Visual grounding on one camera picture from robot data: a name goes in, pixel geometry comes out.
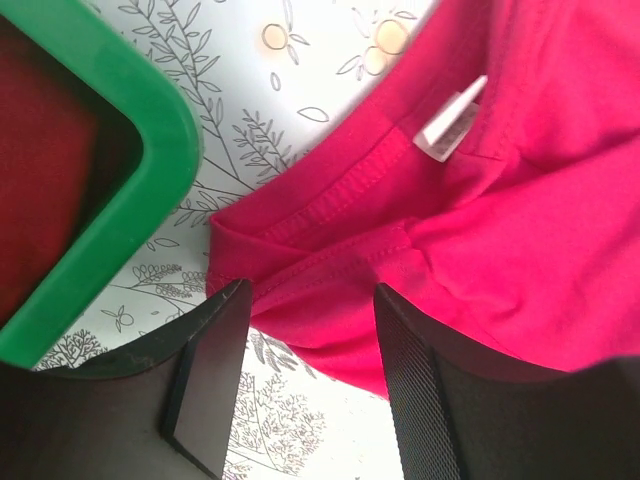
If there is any magenta pink t-shirt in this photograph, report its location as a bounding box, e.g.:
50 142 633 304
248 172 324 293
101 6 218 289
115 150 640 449
206 1 639 396

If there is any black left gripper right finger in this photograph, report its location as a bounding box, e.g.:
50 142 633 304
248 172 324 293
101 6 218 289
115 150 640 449
374 284 639 479

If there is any green plastic tray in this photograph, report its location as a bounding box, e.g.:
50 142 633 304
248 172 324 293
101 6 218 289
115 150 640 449
0 0 204 370

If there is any floral patterned table mat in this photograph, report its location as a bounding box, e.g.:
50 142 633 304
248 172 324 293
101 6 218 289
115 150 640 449
40 1 433 479

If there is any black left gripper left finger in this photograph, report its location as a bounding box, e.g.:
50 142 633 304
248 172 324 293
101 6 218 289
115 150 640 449
1 280 252 479

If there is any dark red t-shirt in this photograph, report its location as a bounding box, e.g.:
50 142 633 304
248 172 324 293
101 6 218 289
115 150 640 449
1 20 98 322

